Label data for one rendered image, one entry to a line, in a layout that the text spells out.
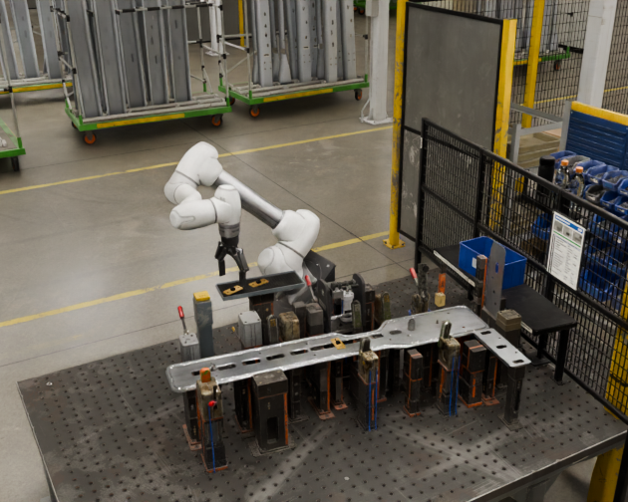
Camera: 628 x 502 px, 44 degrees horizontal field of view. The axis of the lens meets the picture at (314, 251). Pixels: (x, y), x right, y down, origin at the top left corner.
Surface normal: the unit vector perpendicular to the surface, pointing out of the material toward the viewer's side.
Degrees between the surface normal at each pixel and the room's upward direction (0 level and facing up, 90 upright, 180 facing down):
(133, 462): 0
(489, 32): 90
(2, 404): 0
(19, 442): 0
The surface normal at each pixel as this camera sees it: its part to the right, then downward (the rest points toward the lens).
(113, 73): 0.39, 0.32
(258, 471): -0.01, -0.91
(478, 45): -0.88, 0.19
